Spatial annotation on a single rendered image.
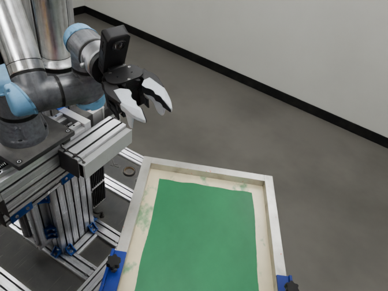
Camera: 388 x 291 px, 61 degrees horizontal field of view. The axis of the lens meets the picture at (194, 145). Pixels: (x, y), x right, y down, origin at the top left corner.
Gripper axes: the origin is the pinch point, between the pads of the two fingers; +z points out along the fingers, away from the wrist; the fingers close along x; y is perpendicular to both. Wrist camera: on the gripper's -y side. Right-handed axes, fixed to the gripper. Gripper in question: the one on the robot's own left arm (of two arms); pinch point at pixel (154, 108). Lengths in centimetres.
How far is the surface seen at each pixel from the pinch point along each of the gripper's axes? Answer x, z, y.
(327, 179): -195, -39, 196
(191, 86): -172, -223, 193
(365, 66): -288, -90, 135
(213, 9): -229, -260, 127
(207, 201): -33, -20, 77
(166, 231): -10, -16, 74
